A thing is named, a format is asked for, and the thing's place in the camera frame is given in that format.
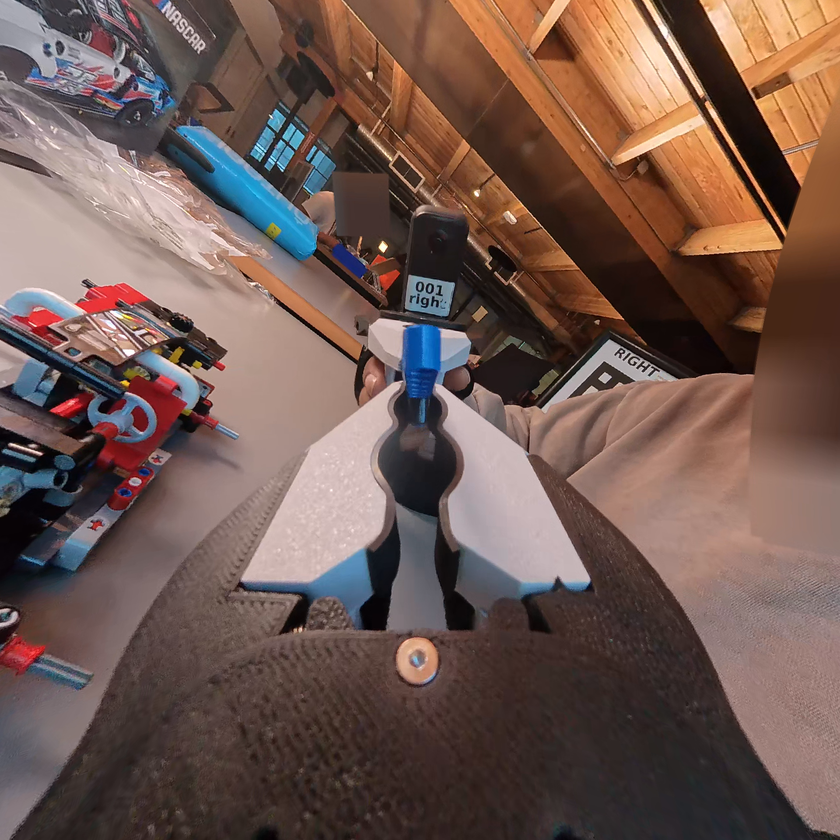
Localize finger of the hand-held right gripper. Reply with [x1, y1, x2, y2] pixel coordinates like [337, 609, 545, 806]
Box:
[366, 323, 406, 383]
[432, 327, 473, 389]

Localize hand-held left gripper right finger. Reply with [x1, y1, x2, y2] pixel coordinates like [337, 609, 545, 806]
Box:
[433, 386, 593, 614]

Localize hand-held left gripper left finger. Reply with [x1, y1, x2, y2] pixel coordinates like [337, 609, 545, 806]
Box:
[240, 384, 404, 631]

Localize blue lego connector piece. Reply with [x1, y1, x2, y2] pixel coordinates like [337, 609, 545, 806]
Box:
[402, 323, 439, 399]

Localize lego car model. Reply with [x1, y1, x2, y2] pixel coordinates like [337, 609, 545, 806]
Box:
[0, 279, 240, 578]

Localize red grey lego axle piece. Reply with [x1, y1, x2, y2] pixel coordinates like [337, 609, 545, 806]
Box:
[0, 607, 94, 691]

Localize lego set box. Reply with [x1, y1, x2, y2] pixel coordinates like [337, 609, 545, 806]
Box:
[0, 0, 221, 155]

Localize person's right hand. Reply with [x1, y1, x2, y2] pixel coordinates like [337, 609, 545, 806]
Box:
[360, 354, 395, 403]

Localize framed black white sign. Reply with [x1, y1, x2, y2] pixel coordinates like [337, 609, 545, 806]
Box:
[537, 330, 698, 411]

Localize blue inflated bag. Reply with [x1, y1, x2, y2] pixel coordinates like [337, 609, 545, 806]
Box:
[161, 125, 320, 263]

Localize clear plastic bags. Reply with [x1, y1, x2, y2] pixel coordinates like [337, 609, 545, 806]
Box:
[0, 79, 273, 277]

